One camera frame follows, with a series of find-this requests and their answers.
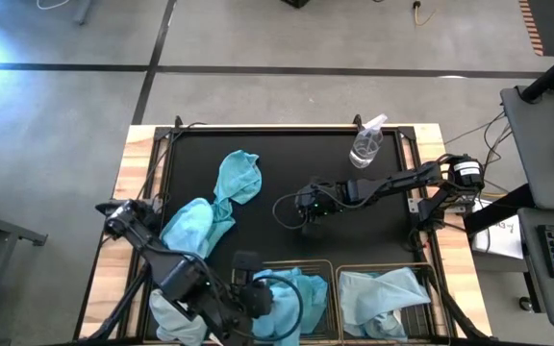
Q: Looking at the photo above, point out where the yellow extension cable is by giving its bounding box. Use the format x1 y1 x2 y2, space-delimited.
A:
412 1 438 28

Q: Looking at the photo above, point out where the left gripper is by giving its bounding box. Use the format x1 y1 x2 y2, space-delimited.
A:
231 250 276 322

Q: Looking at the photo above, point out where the grey metal table leg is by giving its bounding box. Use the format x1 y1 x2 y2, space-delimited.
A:
73 0 96 26

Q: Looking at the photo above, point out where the copper wire basket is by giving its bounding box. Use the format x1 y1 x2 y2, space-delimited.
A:
336 261 436 343
256 259 339 343

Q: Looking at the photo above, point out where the pale blue smooth microfiber towel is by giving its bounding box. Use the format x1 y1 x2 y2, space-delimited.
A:
338 266 433 340

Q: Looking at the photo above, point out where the white paper sheet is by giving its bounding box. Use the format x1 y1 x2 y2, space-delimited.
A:
470 199 525 260

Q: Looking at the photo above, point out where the grey desk frame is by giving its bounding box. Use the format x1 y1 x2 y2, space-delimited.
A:
0 191 49 346

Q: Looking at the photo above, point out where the teal plush microfiber towel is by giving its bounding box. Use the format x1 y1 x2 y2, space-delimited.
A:
295 272 329 336

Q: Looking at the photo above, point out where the black table frame rim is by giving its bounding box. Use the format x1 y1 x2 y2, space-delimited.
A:
139 123 444 345

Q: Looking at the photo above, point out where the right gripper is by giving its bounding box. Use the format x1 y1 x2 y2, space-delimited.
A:
294 178 350 240

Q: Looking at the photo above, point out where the pale teal-edged microfiber towel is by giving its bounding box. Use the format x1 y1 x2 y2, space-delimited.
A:
148 286 210 346

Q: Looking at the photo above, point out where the light blue waffle microfiber towel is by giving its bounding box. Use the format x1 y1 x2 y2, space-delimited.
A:
251 267 307 344

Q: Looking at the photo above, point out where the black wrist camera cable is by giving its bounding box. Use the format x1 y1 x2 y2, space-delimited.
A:
251 273 305 343
271 190 307 231

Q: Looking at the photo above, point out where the black power cable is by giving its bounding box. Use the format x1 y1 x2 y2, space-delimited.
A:
135 121 206 203

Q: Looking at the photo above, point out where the clear plastic spray bottle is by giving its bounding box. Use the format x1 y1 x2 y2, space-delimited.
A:
348 112 390 170

